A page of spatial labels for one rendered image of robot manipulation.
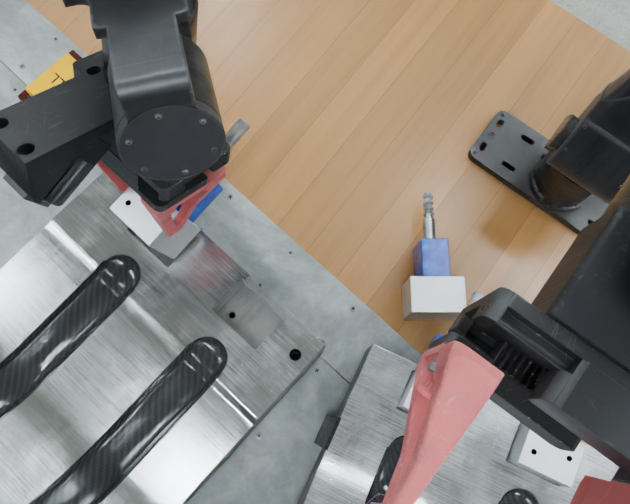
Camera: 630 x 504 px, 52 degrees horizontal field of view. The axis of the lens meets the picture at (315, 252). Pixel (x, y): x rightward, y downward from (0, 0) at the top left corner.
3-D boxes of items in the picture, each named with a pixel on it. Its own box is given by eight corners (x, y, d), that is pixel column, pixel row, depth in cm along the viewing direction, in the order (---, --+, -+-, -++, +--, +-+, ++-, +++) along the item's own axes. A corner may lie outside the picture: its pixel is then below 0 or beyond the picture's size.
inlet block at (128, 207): (234, 119, 59) (215, 91, 53) (273, 151, 57) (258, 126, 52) (137, 225, 58) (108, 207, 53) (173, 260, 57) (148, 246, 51)
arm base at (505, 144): (660, 242, 61) (694, 188, 63) (485, 124, 64) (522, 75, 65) (618, 262, 69) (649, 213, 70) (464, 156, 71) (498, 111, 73)
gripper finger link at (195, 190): (159, 271, 50) (158, 196, 43) (101, 216, 52) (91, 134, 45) (222, 227, 54) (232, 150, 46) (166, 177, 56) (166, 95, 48)
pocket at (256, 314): (249, 281, 61) (247, 272, 57) (290, 318, 60) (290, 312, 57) (216, 315, 60) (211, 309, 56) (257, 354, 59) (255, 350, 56)
